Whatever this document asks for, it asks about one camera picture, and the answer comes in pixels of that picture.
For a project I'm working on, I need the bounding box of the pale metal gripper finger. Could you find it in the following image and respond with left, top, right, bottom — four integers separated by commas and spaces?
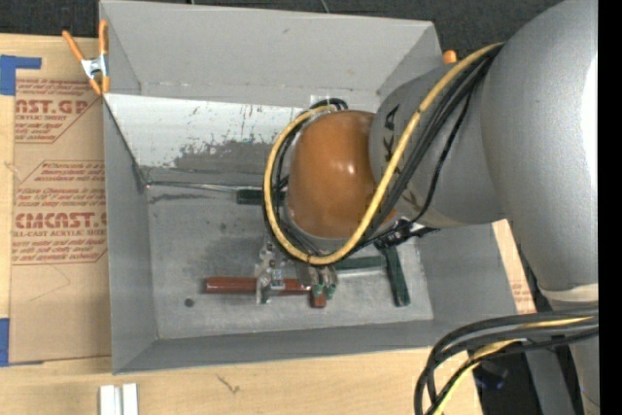
259, 238, 283, 277
255, 275, 287, 306

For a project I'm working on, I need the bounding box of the grey metal bin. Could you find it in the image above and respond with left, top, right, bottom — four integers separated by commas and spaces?
98, 0, 519, 375

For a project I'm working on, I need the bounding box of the brown cardboard board red print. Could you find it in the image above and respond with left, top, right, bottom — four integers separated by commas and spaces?
0, 32, 114, 366

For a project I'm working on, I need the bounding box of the black cylinder on white bracket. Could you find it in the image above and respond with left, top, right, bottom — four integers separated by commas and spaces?
373, 222, 429, 251

